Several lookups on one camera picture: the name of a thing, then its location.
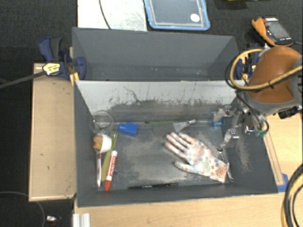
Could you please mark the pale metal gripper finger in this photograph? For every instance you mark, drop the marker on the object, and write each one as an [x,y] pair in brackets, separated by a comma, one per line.
[229,137]

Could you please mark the orange toy food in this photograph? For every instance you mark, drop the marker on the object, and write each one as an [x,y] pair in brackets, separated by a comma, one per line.
[97,142]

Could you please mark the red and white marker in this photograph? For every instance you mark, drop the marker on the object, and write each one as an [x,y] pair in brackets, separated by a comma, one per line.
[111,169]

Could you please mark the blue box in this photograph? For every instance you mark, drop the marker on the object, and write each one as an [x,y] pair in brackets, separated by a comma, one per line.
[127,128]

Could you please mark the white cup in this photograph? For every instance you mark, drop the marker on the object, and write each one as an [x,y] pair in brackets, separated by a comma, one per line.
[107,142]

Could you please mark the floral work glove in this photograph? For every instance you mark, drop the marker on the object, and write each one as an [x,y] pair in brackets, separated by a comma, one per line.
[201,157]

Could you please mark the grey metal bin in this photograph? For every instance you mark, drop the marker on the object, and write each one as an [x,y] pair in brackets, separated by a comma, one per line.
[151,55]

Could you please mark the pale wood flat board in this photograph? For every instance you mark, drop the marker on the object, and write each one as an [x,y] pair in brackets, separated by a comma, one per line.
[52,136]

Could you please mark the white and red toothbrush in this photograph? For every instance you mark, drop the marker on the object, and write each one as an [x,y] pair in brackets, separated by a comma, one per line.
[99,169]

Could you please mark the black cylinder on white bracket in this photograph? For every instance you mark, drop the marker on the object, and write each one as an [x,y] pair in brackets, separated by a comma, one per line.
[287,112]

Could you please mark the small clear blue bottle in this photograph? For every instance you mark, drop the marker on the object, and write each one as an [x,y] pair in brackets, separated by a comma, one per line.
[216,122]

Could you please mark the clear glass cup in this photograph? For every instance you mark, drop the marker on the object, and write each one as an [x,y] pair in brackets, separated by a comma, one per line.
[101,122]

